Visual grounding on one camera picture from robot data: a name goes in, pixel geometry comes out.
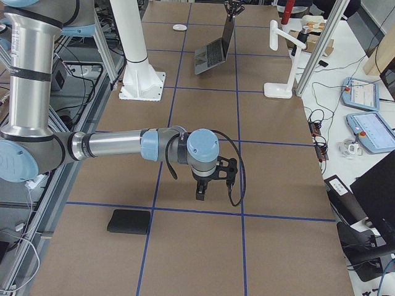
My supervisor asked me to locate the blue teach pendant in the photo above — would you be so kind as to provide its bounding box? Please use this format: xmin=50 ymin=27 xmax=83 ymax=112
xmin=341 ymin=77 xmax=380 ymax=111
xmin=346 ymin=111 xmax=394 ymax=154

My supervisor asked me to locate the blue teach pendant near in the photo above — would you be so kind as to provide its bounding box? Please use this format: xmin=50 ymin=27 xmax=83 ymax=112
xmin=346 ymin=111 xmax=394 ymax=154

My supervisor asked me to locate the red cylinder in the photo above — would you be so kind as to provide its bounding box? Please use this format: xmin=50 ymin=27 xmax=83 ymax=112
xmin=281 ymin=0 xmax=296 ymax=25

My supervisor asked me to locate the blue teach pendant far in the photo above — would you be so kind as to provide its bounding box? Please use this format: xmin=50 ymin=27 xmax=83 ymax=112
xmin=341 ymin=77 xmax=380 ymax=111

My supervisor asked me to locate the aluminium frame post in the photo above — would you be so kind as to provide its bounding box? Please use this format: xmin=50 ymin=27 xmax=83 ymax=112
xmin=296 ymin=0 xmax=350 ymax=97

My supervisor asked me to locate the white computer mouse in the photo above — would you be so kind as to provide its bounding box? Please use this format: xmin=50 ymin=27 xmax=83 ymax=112
xmin=172 ymin=24 xmax=188 ymax=31

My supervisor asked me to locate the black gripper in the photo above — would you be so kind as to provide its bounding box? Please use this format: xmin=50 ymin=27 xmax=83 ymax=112
xmin=193 ymin=156 xmax=238 ymax=200
xmin=224 ymin=0 xmax=244 ymax=16

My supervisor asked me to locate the black water bottle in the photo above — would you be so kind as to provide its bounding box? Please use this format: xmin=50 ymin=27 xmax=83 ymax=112
xmin=291 ymin=25 xmax=309 ymax=56

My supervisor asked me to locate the white desk lamp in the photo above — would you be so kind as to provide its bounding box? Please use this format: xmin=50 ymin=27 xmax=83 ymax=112
xmin=263 ymin=19 xmax=306 ymax=99

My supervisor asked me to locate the black mouse pad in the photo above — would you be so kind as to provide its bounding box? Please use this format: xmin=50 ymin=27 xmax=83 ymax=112
xmin=107 ymin=209 xmax=151 ymax=235

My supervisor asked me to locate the grey laptop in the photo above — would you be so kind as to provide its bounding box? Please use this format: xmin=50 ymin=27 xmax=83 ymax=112
xmin=194 ymin=15 xmax=235 ymax=75

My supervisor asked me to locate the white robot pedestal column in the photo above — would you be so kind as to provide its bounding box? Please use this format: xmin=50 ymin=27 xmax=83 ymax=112
xmin=110 ymin=0 xmax=166 ymax=102

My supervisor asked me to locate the cardboard box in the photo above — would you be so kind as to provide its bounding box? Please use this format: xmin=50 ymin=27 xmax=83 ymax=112
xmin=289 ymin=30 xmax=334 ymax=57

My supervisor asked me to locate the black monitor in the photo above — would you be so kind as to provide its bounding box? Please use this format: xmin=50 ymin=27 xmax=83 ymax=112
xmin=351 ymin=152 xmax=394 ymax=244

